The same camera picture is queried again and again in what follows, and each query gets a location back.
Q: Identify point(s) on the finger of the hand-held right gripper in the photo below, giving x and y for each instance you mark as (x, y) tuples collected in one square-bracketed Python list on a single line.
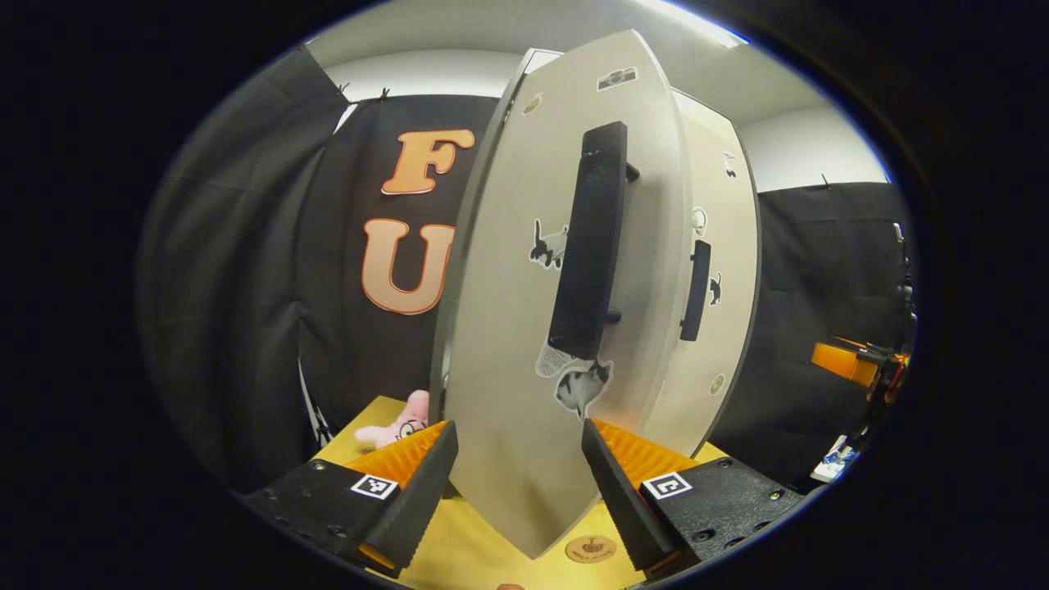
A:
[(840, 363)]

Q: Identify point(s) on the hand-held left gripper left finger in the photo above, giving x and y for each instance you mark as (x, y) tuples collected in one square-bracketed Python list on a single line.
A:
[(414, 508)]

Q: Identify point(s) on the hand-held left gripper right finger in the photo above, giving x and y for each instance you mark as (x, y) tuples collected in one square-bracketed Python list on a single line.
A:
[(627, 508)]

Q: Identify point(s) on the white cabinet door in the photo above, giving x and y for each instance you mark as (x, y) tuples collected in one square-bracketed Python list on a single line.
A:
[(737, 246)]

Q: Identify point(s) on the white cabinet door cat stickers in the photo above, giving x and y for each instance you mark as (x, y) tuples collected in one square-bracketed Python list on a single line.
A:
[(508, 328)]

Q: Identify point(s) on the round wooden coaster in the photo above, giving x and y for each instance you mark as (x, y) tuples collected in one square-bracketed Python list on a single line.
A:
[(590, 549)]

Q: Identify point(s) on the pink plush toy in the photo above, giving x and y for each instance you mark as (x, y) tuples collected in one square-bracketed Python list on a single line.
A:
[(393, 430)]

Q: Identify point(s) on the black backdrop cloth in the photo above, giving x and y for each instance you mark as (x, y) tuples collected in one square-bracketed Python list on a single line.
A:
[(246, 287)]

